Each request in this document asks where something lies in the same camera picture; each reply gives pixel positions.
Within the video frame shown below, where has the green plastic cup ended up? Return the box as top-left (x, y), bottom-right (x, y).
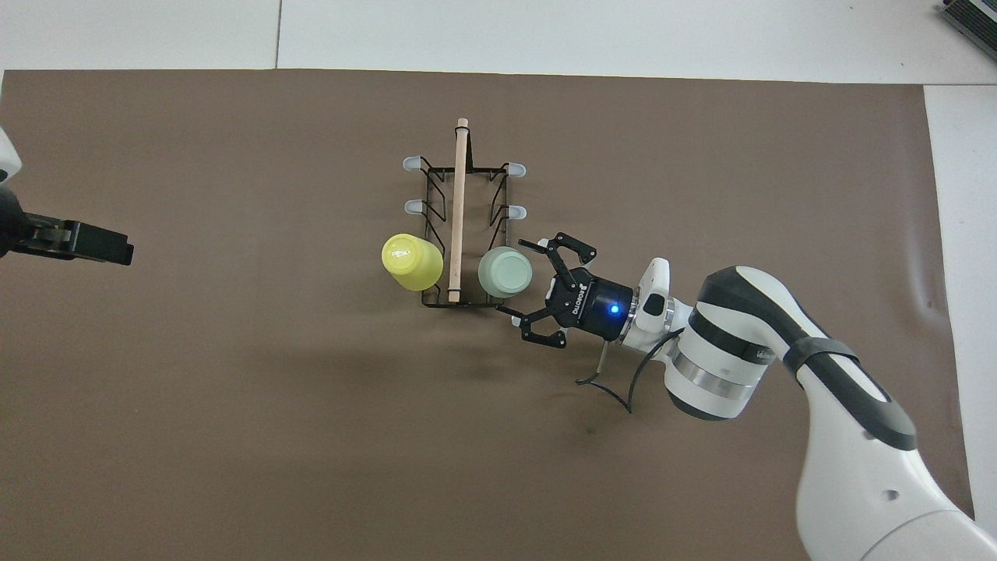
top-left (477, 246), bottom-right (534, 299)

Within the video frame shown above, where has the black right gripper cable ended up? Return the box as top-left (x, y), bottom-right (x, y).
top-left (575, 327), bottom-right (686, 414)

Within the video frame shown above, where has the brown table mat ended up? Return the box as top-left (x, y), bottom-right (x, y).
top-left (0, 69), bottom-right (974, 561)

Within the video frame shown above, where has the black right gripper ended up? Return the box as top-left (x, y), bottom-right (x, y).
top-left (496, 231), bottom-right (636, 349)

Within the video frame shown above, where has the black wire cup rack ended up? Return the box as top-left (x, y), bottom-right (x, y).
top-left (402, 118), bottom-right (528, 309)

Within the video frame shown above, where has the grey ribbed device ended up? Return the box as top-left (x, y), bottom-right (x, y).
top-left (939, 0), bottom-right (997, 41)

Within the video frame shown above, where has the yellow plastic cup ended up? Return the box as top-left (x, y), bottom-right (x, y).
top-left (381, 233), bottom-right (444, 291)

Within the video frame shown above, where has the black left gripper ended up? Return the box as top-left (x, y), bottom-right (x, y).
top-left (0, 187), bottom-right (135, 267)

